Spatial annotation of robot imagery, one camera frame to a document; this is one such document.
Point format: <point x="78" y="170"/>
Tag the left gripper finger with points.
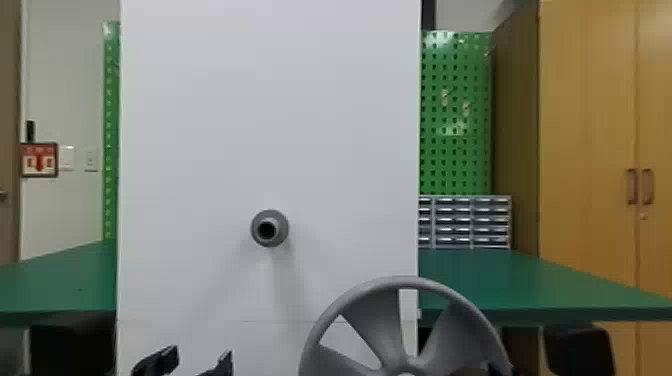
<point x="157" y="361"/>
<point x="223" y="366"/>

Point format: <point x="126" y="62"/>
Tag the grey wheel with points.
<point x="375" y="315"/>

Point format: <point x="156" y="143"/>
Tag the grey round peg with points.
<point x="269" y="229"/>

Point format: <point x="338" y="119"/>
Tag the white panel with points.
<point x="220" y="105"/>

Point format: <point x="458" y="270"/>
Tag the white drawer cabinet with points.
<point x="464" y="221"/>

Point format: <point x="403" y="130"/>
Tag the wooden cupboard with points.
<point x="588" y="131"/>

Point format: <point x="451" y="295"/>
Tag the white wall switch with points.
<point x="66" y="158"/>
<point x="91" y="159"/>

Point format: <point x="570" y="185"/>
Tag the red wall sign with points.
<point x="39" y="159"/>

